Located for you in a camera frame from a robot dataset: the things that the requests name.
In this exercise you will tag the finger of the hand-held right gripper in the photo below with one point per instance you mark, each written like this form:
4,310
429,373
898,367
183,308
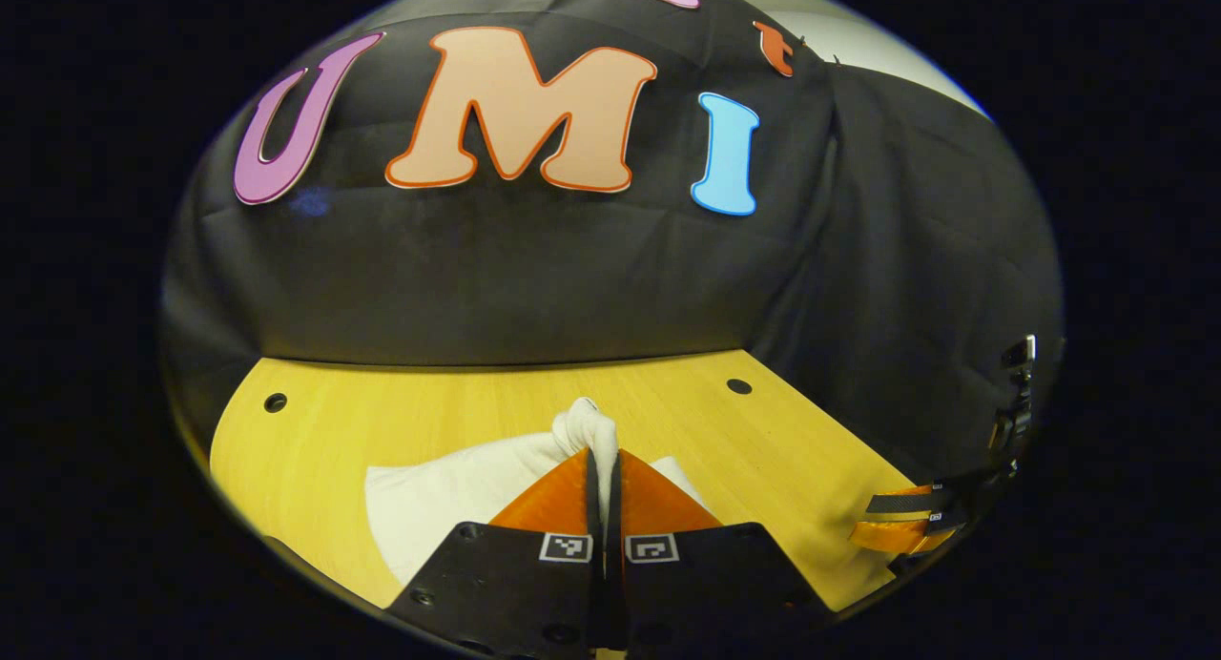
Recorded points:
901,536
906,503

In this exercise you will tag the white jeans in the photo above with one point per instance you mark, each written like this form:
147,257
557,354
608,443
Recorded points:
448,507

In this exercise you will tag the black backdrop cloth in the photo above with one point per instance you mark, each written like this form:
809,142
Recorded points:
572,269

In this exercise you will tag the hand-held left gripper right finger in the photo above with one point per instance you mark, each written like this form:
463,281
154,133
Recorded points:
696,584

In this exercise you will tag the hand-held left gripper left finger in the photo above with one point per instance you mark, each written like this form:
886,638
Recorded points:
515,584

